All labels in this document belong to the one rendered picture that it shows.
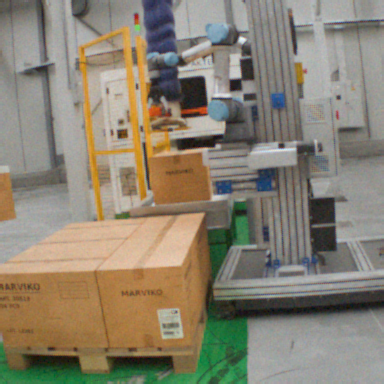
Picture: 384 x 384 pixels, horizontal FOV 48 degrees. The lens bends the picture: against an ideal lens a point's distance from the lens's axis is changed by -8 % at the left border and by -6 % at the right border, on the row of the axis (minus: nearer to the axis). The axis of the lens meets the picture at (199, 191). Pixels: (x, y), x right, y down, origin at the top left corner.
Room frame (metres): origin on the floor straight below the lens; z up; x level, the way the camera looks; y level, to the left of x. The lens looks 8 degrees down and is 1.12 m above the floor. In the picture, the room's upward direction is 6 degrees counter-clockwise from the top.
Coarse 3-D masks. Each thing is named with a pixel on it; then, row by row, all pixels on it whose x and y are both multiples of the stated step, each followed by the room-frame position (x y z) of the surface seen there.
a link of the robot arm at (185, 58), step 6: (210, 42) 2.63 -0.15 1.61; (192, 48) 2.71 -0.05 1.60; (198, 48) 2.68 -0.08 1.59; (204, 48) 2.65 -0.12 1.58; (210, 48) 2.64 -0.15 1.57; (180, 54) 2.76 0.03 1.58; (186, 54) 2.72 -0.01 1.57; (192, 54) 2.70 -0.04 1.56; (198, 54) 2.69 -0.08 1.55; (204, 54) 2.68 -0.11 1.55; (180, 60) 2.75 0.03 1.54; (186, 60) 2.74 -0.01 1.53; (192, 60) 2.74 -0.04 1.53; (180, 66) 2.79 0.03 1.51; (186, 66) 2.83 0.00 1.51
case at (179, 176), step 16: (160, 160) 3.23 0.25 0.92; (176, 160) 3.23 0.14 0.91; (192, 160) 3.22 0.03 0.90; (160, 176) 3.23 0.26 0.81; (176, 176) 3.23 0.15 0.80; (192, 176) 3.22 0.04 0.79; (208, 176) 3.35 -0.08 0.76; (160, 192) 3.24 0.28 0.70; (176, 192) 3.23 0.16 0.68; (192, 192) 3.22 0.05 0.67; (208, 192) 3.22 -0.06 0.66
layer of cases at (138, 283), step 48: (48, 240) 2.69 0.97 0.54; (96, 240) 2.57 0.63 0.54; (144, 240) 2.46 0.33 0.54; (192, 240) 2.35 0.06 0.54; (0, 288) 2.02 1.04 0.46; (48, 288) 1.99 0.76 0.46; (96, 288) 1.96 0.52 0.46; (144, 288) 1.94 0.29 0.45; (192, 288) 2.15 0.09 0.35; (48, 336) 2.00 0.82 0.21; (96, 336) 1.97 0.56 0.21; (144, 336) 1.94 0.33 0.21; (192, 336) 1.97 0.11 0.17
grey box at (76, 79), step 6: (72, 72) 3.95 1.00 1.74; (78, 72) 4.03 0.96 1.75; (72, 78) 3.95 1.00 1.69; (78, 78) 4.02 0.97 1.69; (72, 84) 3.95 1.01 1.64; (78, 84) 4.01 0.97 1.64; (72, 90) 3.95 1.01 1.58; (78, 90) 3.99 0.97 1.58; (72, 96) 3.95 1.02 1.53; (78, 96) 3.98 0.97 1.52; (78, 102) 3.97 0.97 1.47; (84, 102) 4.13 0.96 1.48
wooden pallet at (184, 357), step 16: (208, 288) 2.96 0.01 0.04; (208, 304) 2.72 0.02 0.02; (16, 352) 2.02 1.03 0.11; (32, 352) 2.01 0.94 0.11; (48, 352) 2.00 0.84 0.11; (64, 352) 1.99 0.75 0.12; (80, 352) 1.98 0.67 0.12; (96, 352) 1.97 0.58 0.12; (112, 352) 1.96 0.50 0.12; (128, 352) 1.95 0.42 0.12; (144, 352) 1.94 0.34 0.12; (160, 352) 1.93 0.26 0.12; (176, 352) 1.92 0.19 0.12; (192, 352) 1.91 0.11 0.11; (16, 368) 2.02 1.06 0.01; (96, 368) 1.97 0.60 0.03; (176, 368) 1.92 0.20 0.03; (192, 368) 1.92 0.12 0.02
